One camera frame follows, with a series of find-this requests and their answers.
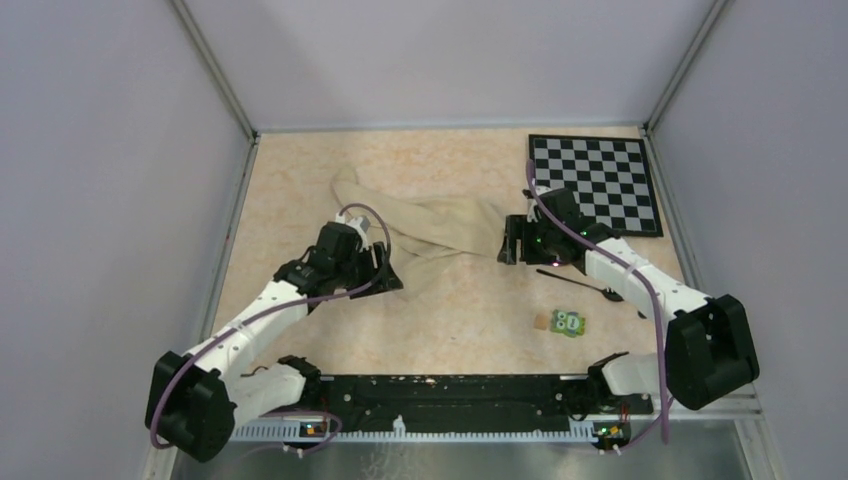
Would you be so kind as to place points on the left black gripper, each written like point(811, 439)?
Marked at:
point(366, 255)

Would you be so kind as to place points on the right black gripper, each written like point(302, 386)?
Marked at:
point(518, 228)

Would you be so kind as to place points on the beige cloth napkin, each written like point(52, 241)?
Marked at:
point(427, 234)

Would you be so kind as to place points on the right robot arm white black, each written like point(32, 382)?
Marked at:
point(706, 347)

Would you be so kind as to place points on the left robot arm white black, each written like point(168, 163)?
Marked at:
point(232, 358)

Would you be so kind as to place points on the small cork piece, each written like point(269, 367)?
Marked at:
point(541, 322)

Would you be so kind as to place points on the black utensil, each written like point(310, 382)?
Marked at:
point(608, 293)

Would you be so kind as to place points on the black white checkerboard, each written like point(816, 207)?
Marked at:
point(610, 179)

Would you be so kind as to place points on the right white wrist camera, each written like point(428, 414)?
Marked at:
point(533, 212)

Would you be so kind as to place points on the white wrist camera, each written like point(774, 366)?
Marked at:
point(533, 212)
point(360, 224)

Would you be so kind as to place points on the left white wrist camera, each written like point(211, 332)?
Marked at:
point(360, 224)

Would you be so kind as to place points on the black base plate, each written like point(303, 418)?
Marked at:
point(465, 404)

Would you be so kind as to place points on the aluminium frame rail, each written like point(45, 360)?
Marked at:
point(310, 429)

